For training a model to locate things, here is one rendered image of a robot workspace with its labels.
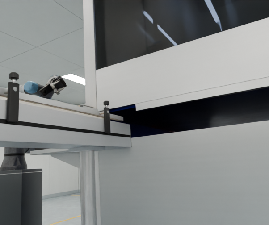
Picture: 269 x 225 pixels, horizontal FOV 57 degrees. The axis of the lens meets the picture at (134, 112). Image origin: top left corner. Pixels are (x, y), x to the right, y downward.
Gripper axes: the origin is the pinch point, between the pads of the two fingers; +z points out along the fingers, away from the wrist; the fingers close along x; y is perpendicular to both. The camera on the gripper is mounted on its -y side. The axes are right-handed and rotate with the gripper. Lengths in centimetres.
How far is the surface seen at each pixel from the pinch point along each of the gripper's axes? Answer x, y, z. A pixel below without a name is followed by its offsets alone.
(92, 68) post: -4.8, 21.7, 33.3
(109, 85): 3, 23, 44
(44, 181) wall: 294, -206, -529
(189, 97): 15, 42, 74
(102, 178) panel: 31, -2, 59
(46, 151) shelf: 18.8, -19.5, 26.4
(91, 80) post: -0.8, 18.2, 35.4
